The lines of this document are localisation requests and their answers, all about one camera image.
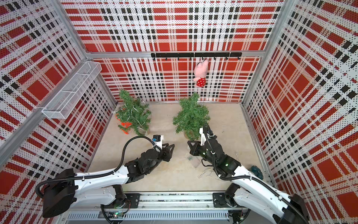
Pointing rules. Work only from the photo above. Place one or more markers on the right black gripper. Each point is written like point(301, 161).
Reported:
point(194, 150)

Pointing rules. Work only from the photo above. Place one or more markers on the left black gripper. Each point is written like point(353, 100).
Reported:
point(164, 151)

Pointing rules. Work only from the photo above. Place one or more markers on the small green christmas tree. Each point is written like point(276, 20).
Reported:
point(191, 117)
point(132, 113)

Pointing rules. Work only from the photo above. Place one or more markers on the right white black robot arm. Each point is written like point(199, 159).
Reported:
point(246, 189)

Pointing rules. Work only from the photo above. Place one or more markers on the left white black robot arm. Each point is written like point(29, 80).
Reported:
point(69, 189)

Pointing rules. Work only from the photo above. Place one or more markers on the red shark plush toy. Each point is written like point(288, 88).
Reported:
point(124, 126)

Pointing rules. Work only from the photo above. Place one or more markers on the teal alarm clock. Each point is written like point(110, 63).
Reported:
point(256, 171)

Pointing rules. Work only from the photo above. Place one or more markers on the pink pig plush toy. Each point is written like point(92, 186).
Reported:
point(200, 73)

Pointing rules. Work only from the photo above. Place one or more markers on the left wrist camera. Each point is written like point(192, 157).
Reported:
point(158, 142)

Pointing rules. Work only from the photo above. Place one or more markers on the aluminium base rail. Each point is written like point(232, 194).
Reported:
point(171, 206)

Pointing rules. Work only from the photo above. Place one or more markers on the black wall hook rail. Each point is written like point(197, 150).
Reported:
point(196, 54)

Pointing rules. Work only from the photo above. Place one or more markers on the white wire mesh basket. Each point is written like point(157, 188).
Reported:
point(62, 104)

